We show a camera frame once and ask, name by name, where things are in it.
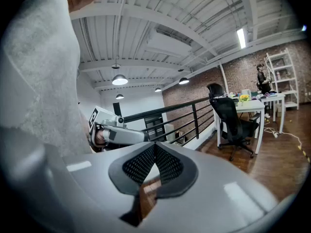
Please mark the black dome pendant lamp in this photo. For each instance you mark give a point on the black dome pendant lamp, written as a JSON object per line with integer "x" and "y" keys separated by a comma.
{"x": 119, "y": 96}
{"x": 119, "y": 79}
{"x": 184, "y": 80}
{"x": 158, "y": 89}

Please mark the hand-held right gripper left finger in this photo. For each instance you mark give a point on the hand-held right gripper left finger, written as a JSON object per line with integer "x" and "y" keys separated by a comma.
{"x": 97, "y": 173}

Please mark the yellow black hazard tape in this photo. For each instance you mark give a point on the yellow black hazard tape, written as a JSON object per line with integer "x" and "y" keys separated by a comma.
{"x": 305, "y": 154}

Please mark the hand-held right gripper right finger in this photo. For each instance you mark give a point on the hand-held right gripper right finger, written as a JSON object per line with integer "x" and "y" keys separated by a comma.
{"x": 206, "y": 190}

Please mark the person's left hand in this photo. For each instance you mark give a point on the person's left hand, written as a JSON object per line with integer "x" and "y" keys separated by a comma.
{"x": 100, "y": 138}

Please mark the black metal railing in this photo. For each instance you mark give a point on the black metal railing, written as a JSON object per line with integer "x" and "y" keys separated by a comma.
{"x": 170, "y": 109}

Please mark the white power strip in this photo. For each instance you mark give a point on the white power strip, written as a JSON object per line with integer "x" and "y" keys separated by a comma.
{"x": 275, "y": 134}

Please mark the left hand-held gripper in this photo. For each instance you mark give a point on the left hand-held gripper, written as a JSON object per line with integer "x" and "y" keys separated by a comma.
{"x": 104, "y": 118}

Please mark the white shelf unit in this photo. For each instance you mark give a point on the white shelf unit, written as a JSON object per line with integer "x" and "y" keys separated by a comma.
{"x": 292, "y": 81}

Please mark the black cabinet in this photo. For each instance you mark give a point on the black cabinet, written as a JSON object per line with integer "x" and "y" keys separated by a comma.
{"x": 155, "y": 127}

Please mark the white ceiling tube light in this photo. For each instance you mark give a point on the white ceiling tube light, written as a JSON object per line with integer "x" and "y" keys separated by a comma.
{"x": 241, "y": 38}

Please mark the white pillar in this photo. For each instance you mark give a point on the white pillar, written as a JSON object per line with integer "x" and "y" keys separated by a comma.
{"x": 223, "y": 76}

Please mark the sunflower bouquet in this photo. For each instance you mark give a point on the sunflower bouquet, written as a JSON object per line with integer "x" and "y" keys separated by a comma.
{"x": 244, "y": 97}

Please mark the black office chair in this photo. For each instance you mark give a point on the black office chair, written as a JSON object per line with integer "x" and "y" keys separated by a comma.
{"x": 228, "y": 113}

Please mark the white desk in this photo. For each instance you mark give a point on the white desk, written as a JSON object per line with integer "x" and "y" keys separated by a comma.
{"x": 250, "y": 105}

